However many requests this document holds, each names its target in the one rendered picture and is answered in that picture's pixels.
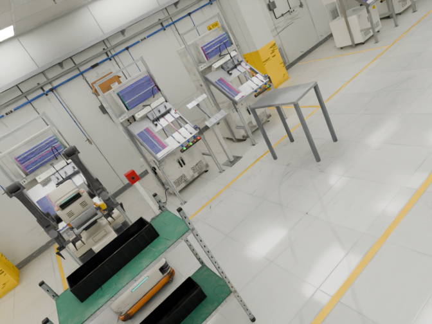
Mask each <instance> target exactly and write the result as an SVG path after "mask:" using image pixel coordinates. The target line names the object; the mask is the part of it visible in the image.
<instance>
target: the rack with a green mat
mask: <svg viewBox="0 0 432 324"><path fill-rule="evenodd" d="M152 196H153V198H155V200H156V202H157V203H158V204H159V206H160V207H161V209H162V212H161V213H159V214H158V215H157V216H156V217H154V218H153V219H152V220H151V221H150V223H151V224H152V225H153V227H154V228H155V230H156V231H157V232H158V233H159V237H158V238H157V239H155V240H154V241H153V242H152V243H151V244H149V245H148V246H147V247H146V248H145V249H144V250H143V251H142V252H140V253H139V254H138V255H137V256H135V257H134V258H133V259H132V260H131V261H130V262H129V263H128V264H127V265H125V266H124V267H123V268H122V269H120V270H119V271H118V272H117V273H116V274H115V275H114V276H113V277H112V278H110V279H109V280H108V281H107V282H105V283H104V284H103V285H102V286H101V287H100V288H99V289H98V290H97V291H95V292H94V293H93V294H92V295H90V297H88V299H86V300H85V301H84V302H83V303H82V302H81V301H80V300H79V299H78V298H77V297H76V296H75V295H74V294H73V293H72V292H71V291H70V290H69V288H67V289H66V290H65V291H64V292H62V293H61V294H60V295H58V294H57V293H56V292H55V291H54V290H53V289H52V288H51V287H50V286H49V285H48V284H47V283H46V282H45V281H44V280H42V281H41V282H40V283H39V287H41V288H42V289H43V290H44V291H45V292H46V293H47V294H48V295H49V296H50V297H51V298H52V299H53V300H54V301H55V305H56V309H57V316H58V324H90V322H92V321H93V320H94V319H95V318H96V317H97V316H99V315H100V314H101V313H102V312H103V311H104V310H105V309H106V308H108V307H109V306H110V305H111V304H112V303H113V302H115V301H116V300H117V299H118V298H119V297H120V296H121V295H122V294H123V293H124V292H126V291H127V290H128V289H129V288H130V287H132V286H133V285H134V284H135V283H136V282H137V281H138V280H139V279H140V278H141V277H142V276H144V275H145V274H146V273H147V272H149V271H150V270H151V269H152V268H153V267H154V266H155V265H156V264H157V263H158V262H160V261H161V260H162V259H163V258H164V257H166V256H167V255H168V254H169V252H171V251H172V250H173V249H174V248H175V247H177V246H178V245H179V244H180V243H181V242H182V241H185V243H186V245H187V246H188V247H189V248H190V250H191V252H192V253H193V254H194V256H195V257H196V259H197V260H198V261H199V263H200V264H201V267H200V268H198V270H196V272H195V273H194V274H193V275H191V277H192V278H193V279H194V280H195V281H196V282H197V283H198V284H199V285H200V286H201V289H202V290H203V291H204V293H205V295H206V296H207V297H206V298H205V299H204V300H203V301H202V302H201V303H200V304H199V305H198V306H197V307H196V308H195V309H194V310H193V311H192V312H191V313H190V314H189V315H188V316H187V317H186V318H185V319H184V320H183V321H182V322H181V323H180V324H207V322H209V321H210V320H211V319H212V318H213V317H214V315H216V313H217V312H218V311H219V310H220V309H221V308H222V307H223V306H224V305H225V304H226V303H227V302H228V301H229V300H230V299H231V297H232V296H233V295H234V296H235V297H236V299H237V301H238V302H239V303H240V305H241V307H242V308H243V309H244V311H245V312H246V314H247V315H248V317H249V319H250V320H251V322H255V321H256V318H255V317H254V315H253V314H252V313H251V311H250V310H249V308H248V306H247V305H246V304H245V302H244V300H243V299H242V298H241V296H240V294H239V293H238V292H237V290H236V288H235V287H234V286H233V284H232V283H231V281H230V279H229V278H228V277H227V275H226V273H225V272H224V271H223V269H222V267H221V266H220V265H219V263H218V261H217V260H216V259H215V257H214V256H213V254H212V252H211V251H210V250H209V248H208V246H207V245H206V244H205V242H204V240H203V239H202V238H201V236H200V234H199V233H198V232H197V230H196V229H195V227H194V225H193V224H192V223H191V221H190V219H189V218H188V217H187V215H186V213H185V212H184V211H183V209H182V208H181V207H178V209H177V212H178V214H179V215H180V216H181V217H179V216H177V215H176V214H174V213H172V212H171V211H170V210H168V209H167V207H166V206H165V205H164V204H163V202H162V200H161V199H160V198H159V196H158V195H157V193H154V194H152ZM191 233H192V234H193V236H194V237H195V239H196V240H197V241H198V243H199V245H200V246H201V247H202V249H203V250H204V252H205V253H206V255H207V256H208V258H209V259H210V261H211V262H212V264H213V265H214V267H215V268H216V270H217V271H218V272H219V274H220V275H221V277H220V276H219V275H218V274H217V273H216V272H215V271H213V270H212V269H210V268H209V267H208V266H207V265H206V264H205V263H204V261H203V260H202V258H201V257H200V256H199V254H198V252H197V251H196V250H195V248H194V247H193V246H192V244H191V242H190V241H189V240H188V238H187V237H188V236H189V235H190V234H191Z"/></svg>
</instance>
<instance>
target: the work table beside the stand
mask: <svg viewBox="0 0 432 324"><path fill-rule="evenodd" d="M312 88H314V91H315V93H316V96H317V99H318V102H319V105H320V107H321V110H322V113H323V115H324V118H325V121H326V123H327V126H328V129H329V131H330V135H331V136H332V140H333V142H337V141H338V139H337V137H336V133H335V131H334V128H333V126H332V122H331V120H330V117H329V114H328V112H327V108H326V107H325V103H324V101H323V98H322V95H321V93H320V89H319V87H318V84H317V82H309V83H306V84H299V85H292V86H288V87H282V88H278V89H271V90H269V91H268V92H267V93H266V94H265V95H264V96H263V97H261V98H260V99H259V100H258V101H256V102H255V103H254V104H253V105H252V106H251V107H250V110H251V112H252V115H253V117H254V119H255V121H256V123H257V125H258V128H259V129H260V132H261V133H262V135H263V138H264V140H265V142H266V144H267V146H268V148H269V151H270V153H271V155H272V157H273V159H274V160H277V159H278V158H277V156H276V153H275V151H274V149H273V147H272V145H271V142H270V141H269V138H268V137H267V134H266V132H265V130H264V128H263V125H262V123H261V121H260V119H259V117H258V114H257V112H256V111H255V109H261V108H266V107H276V110H277V112H278V115H279V117H280V119H281V121H282V123H283V126H284V128H285V131H286V133H287V135H288V137H289V140H290V142H293V141H294V139H293V136H292V134H291V132H290V130H289V127H288V125H287V122H286V120H285V118H284V115H283V113H282V110H281V108H280V106H282V105H292V104H293V105H294V108H295V111H296V114H297V115H298V118H299V120H300V123H301V126H302V128H303V130H304V133H305V135H306V137H307V140H308V142H309V145H310V147H311V150H312V153H313V154H314V157H315V160H316V162H320V161H321V159H320V156H319V154H318V151H317V149H316V146H315V144H314V141H313V139H312V136H311V134H310V131H309V128H308V126H307V124H306V121H305V118H304V117H303V114H302V111H301V109H300V106H299V104H298V102H299V101H300V100H301V99H302V98H303V97H304V96H305V95H306V94H307V93H308V92H309V91H310V90H311V89H312Z"/></svg>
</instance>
